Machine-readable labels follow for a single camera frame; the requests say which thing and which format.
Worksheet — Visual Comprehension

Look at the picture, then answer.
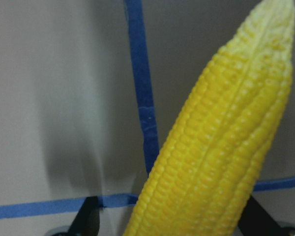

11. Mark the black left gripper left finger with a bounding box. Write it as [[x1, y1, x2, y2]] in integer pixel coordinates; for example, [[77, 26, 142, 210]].
[[67, 196, 100, 236]]

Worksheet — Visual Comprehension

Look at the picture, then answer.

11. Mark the yellow toy corn cob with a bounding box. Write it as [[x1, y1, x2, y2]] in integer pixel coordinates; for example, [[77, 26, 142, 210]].
[[124, 0, 295, 236]]

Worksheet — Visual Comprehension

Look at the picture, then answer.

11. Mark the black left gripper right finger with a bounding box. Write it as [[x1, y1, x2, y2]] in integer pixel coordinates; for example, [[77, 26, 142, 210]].
[[238, 196, 283, 236]]

